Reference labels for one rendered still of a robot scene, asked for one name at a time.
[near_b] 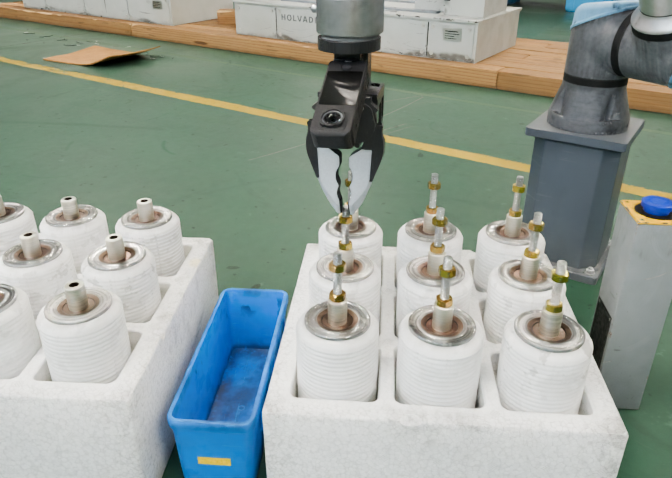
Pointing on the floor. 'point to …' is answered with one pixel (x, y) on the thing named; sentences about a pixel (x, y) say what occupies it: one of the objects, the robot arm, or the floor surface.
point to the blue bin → (229, 386)
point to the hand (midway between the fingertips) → (344, 206)
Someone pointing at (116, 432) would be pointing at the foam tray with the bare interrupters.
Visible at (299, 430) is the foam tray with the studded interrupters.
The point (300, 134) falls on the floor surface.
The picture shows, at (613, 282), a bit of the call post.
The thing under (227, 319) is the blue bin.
